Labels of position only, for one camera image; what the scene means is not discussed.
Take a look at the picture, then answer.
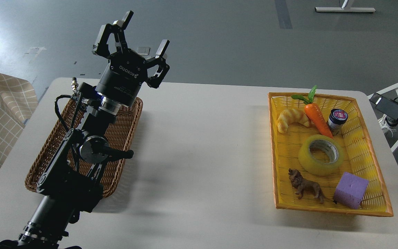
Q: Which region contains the toy carrot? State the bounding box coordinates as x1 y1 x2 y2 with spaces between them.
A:
292 85 333 139

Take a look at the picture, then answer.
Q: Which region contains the white stand base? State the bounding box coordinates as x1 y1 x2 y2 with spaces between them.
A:
314 0 376 13

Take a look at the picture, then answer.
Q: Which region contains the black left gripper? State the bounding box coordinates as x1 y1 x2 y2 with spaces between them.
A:
92 10 170 106

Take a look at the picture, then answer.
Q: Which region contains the yellow tape roll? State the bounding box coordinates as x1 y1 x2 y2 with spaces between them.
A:
297 135 345 176

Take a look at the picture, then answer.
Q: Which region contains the yellow plastic basket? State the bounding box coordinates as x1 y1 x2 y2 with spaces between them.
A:
268 92 394 216

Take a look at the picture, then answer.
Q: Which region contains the brown toy lion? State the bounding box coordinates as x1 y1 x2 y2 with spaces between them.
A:
288 168 326 204

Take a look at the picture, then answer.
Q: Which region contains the purple foam cube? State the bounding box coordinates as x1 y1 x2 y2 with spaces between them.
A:
333 172 369 210

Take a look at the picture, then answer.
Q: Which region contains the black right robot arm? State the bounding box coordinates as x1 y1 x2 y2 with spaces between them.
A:
369 93 398 131

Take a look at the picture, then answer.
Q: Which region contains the toy croissant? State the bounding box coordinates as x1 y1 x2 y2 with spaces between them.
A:
277 109 311 133

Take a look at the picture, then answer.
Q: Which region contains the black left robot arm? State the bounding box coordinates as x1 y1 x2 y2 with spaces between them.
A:
0 10 170 249

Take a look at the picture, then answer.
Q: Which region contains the brown wicker basket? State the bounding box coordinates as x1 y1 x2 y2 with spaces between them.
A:
24 98 143 199

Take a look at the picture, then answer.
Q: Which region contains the small dark jar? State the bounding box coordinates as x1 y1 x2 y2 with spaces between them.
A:
327 108 349 136

